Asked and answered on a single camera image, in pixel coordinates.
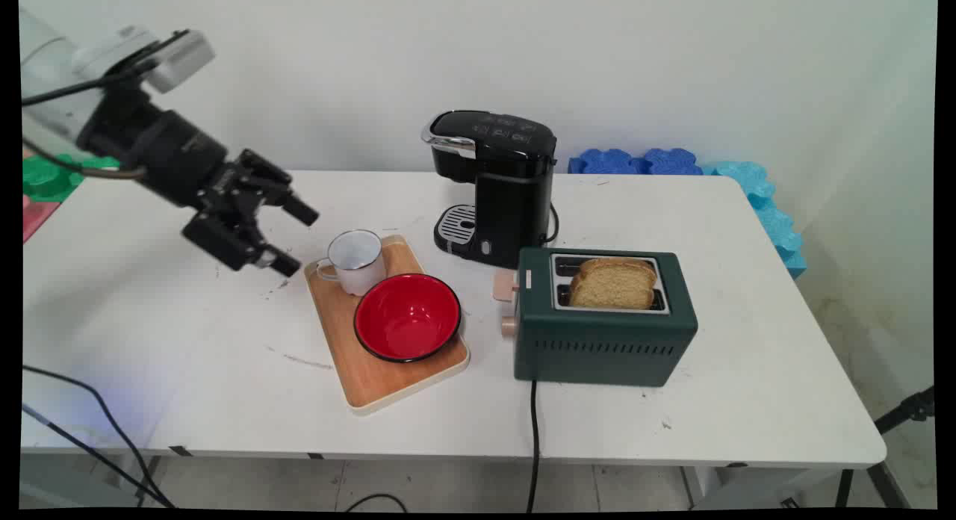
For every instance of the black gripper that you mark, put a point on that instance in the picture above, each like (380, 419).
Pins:
(175, 158)

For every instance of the beige toaster lever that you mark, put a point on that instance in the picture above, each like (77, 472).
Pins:
(504, 285)

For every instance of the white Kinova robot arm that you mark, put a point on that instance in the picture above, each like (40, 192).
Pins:
(45, 94)

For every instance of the white enamel mug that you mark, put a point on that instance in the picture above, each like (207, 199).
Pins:
(358, 270)

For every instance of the red bowl black rim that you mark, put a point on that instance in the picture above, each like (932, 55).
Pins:
(407, 318)

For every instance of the wooden serving tray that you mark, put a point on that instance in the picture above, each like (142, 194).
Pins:
(373, 382)

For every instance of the green foam mat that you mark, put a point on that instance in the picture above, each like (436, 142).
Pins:
(48, 180)

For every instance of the pink foam mat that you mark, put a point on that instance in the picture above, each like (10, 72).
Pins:
(36, 217)

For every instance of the black coffee machine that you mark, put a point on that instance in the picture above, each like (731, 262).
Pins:
(511, 199)

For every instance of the beige toaster knob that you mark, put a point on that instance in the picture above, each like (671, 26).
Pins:
(508, 326)

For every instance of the brown bread slice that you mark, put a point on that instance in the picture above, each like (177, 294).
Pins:
(612, 288)

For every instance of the dark green toaster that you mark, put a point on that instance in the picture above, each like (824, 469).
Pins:
(597, 348)

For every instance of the cyan foam mat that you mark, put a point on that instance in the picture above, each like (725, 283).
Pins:
(773, 221)

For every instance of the black tripod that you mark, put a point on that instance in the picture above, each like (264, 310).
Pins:
(900, 412)

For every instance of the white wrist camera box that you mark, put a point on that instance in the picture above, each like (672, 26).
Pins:
(179, 60)

